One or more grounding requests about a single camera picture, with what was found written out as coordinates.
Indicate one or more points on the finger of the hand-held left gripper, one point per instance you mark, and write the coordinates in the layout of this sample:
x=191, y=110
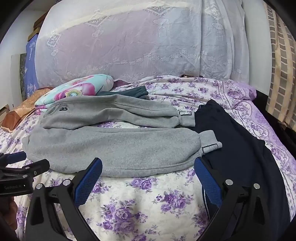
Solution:
x=16, y=157
x=34, y=166

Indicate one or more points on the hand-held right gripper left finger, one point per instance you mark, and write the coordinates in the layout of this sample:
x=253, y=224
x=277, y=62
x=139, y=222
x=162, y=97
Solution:
x=89, y=180

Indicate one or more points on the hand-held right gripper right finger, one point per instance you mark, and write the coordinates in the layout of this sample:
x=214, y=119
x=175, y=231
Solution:
x=208, y=183

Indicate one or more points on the grey sweat pants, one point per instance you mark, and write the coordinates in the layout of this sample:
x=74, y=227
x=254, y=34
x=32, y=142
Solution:
x=115, y=150

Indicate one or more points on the dark navy pants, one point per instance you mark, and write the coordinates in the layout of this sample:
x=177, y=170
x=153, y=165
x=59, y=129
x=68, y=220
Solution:
x=238, y=143

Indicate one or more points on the orange-brown pillow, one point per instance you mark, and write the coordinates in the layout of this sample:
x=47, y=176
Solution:
x=23, y=109

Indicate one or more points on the purple floral bed sheet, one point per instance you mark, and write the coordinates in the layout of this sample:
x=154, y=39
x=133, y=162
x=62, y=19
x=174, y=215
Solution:
x=148, y=204

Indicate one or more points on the marbled grey panel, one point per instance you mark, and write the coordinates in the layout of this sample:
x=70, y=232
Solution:
x=22, y=76

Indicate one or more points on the folded floral blanket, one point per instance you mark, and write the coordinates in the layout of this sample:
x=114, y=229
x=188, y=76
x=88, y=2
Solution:
x=76, y=89

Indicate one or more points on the blue printed box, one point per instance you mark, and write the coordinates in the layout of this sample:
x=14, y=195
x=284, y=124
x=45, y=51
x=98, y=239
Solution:
x=31, y=69

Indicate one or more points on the folded dark green garment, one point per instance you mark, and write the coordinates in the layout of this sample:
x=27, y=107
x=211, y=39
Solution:
x=131, y=92

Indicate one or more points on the dark maroon cloth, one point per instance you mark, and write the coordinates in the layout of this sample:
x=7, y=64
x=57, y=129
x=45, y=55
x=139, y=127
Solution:
x=120, y=83

